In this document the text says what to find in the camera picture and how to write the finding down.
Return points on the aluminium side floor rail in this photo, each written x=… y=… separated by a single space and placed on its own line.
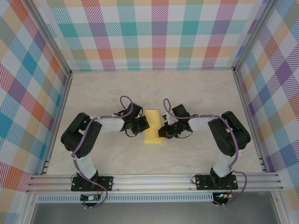
x=58 y=123
x=250 y=121

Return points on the small left circuit board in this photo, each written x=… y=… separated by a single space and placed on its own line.
x=90 y=198

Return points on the small circuit board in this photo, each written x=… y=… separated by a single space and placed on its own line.
x=90 y=198
x=223 y=196

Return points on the aluminium frame post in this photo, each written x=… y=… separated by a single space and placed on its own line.
x=254 y=37
x=50 y=39

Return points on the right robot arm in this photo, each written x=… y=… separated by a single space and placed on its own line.
x=201 y=123

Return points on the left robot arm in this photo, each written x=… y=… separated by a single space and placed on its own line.
x=109 y=127

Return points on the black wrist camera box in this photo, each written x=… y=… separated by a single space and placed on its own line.
x=180 y=110
x=135 y=109

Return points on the small right circuit board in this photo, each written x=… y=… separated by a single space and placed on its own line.
x=223 y=196

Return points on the aluminium mounting rail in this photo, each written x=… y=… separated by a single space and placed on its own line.
x=151 y=183

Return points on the grey metal panel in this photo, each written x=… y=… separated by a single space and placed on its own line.
x=151 y=213

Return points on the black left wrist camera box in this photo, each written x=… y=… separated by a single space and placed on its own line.
x=135 y=109

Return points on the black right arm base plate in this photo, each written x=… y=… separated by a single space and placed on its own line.
x=203 y=183

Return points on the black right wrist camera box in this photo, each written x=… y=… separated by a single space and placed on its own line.
x=180 y=110

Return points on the aluminium rear floor rail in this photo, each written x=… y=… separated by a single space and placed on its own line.
x=151 y=69

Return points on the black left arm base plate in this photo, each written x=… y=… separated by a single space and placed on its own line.
x=107 y=183

